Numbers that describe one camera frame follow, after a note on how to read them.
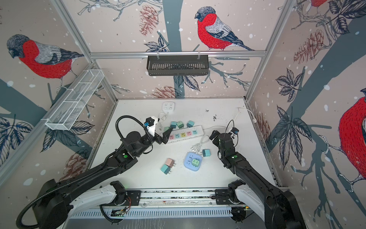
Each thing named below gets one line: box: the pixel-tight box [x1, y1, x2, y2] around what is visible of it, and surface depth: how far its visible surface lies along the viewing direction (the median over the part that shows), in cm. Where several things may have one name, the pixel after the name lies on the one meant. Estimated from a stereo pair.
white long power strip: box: [167, 124, 205, 144], surface depth 99 cm
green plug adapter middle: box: [176, 120, 185, 130], surface depth 105 cm
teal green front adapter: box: [160, 163, 172, 175], surface depth 84 cm
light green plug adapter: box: [191, 158, 200, 167], surface depth 81 cm
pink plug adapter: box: [164, 157, 176, 168], surface depth 87 cm
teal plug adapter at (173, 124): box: [170, 121, 177, 129], surface depth 105 cm
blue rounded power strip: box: [183, 151, 203, 172], surface depth 85 cm
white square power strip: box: [162, 101, 175, 113], surface depth 115 cm
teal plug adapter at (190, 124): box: [186, 120, 195, 128], surface depth 105 cm
